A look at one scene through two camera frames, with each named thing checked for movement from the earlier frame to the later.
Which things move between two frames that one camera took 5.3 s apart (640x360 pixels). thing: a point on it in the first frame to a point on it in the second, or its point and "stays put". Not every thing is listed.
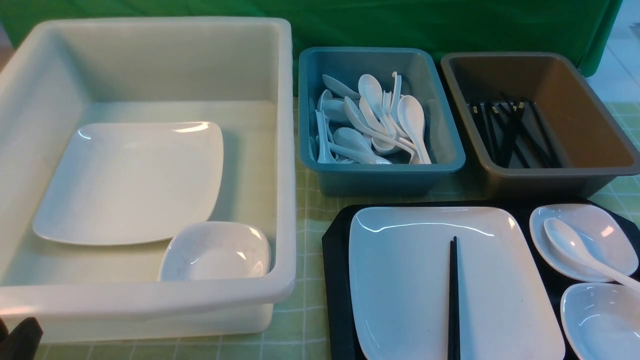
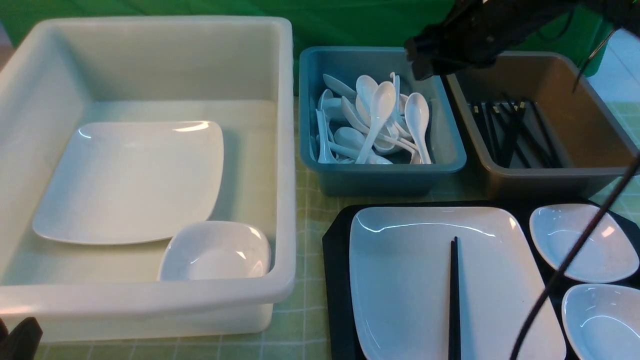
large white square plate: (399, 277) stays put
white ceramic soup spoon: (563, 237) to (382, 100)
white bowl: (601, 321) stays put
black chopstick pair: (454, 353) stays put
